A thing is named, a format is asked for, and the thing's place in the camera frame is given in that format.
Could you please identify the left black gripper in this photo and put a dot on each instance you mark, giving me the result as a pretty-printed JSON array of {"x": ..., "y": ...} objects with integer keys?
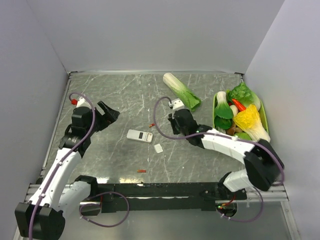
[{"x": 107, "y": 118}]

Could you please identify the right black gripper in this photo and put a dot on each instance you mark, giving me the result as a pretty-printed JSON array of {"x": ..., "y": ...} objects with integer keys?
[{"x": 172, "y": 121}]

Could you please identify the white battery cover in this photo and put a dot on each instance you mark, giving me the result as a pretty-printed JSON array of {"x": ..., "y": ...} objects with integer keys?
[{"x": 158, "y": 148}]

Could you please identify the white remote control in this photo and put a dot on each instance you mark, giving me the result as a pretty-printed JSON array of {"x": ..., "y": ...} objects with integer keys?
[{"x": 140, "y": 136}]

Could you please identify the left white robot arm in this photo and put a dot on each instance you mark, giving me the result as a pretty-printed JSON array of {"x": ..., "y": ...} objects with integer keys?
[{"x": 44, "y": 215}]

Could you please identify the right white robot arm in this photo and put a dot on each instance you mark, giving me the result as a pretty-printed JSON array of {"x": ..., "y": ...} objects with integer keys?
[{"x": 262, "y": 164}]

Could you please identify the long green napa cabbage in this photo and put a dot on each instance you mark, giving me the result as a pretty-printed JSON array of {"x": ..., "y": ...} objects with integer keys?
[{"x": 189, "y": 99}]

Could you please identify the bok choy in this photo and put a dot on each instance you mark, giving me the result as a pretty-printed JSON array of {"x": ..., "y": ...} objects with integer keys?
[{"x": 222, "y": 108}]

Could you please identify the brown mushroom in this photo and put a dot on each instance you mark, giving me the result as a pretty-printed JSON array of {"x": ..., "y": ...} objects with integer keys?
[{"x": 233, "y": 130}]

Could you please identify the white mushroom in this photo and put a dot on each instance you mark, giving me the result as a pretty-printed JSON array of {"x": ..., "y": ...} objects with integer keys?
[{"x": 234, "y": 109}]

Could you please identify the red chili pepper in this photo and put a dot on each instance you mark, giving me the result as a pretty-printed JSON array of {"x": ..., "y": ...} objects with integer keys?
[{"x": 239, "y": 105}]

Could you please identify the round green cabbage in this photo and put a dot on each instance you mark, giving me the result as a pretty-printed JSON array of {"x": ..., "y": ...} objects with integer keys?
[{"x": 242, "y": 135}]

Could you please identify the yellow napa cabbage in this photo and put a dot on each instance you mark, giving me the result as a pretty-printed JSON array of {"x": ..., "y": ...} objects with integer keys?
[{"x": 250, "y": 122}]

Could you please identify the green lettuce head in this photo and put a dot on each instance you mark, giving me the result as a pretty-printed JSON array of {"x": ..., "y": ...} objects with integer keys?
[{"x": 244, "y": 95}]

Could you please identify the green plastic tray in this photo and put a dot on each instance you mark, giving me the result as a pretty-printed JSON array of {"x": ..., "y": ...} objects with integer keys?
[{"x": 222, "y": 124}]

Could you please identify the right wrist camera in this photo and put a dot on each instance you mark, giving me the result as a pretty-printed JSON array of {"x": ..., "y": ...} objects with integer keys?
[{"x": 176, "y": 104}]

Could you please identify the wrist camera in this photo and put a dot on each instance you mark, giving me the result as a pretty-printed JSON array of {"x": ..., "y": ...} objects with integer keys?
[
  {"x": 81, "y": 102},
  {"x": 176, "y": 104}
]

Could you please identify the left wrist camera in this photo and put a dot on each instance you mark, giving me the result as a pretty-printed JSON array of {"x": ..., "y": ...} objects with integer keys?
[{"x": 81, "y": 102}]

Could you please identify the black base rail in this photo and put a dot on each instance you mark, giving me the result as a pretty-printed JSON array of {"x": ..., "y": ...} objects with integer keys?
[{"x": 115, "y": 197}]

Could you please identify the aluminium frame rail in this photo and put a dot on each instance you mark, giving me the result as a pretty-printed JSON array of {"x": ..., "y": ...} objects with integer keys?
[{"x": 275, "y": 194}]

